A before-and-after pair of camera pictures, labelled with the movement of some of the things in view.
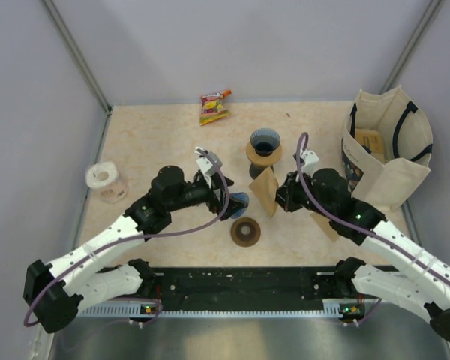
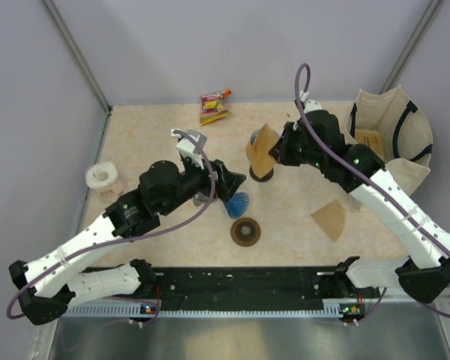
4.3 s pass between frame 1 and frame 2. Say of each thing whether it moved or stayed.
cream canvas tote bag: stayed
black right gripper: moved
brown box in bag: stayed
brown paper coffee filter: moved
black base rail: stayed
